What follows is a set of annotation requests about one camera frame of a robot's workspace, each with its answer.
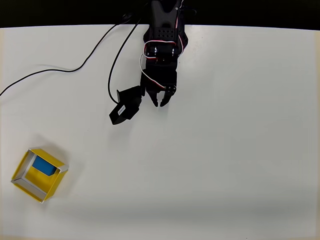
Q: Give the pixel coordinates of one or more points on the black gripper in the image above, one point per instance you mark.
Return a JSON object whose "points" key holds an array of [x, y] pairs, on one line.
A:
{"points": [[155, 88]]}

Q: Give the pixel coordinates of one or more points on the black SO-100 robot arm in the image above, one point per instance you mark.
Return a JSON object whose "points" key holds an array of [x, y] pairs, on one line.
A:
{"points": [[162, 22]]}

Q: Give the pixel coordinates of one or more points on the yellow open box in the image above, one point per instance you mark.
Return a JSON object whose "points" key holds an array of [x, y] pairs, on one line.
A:
{"points": [[40, 183]]}

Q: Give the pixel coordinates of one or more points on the blue cube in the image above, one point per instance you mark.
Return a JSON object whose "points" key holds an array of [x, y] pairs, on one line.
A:
{"points": [[44, 166]]}

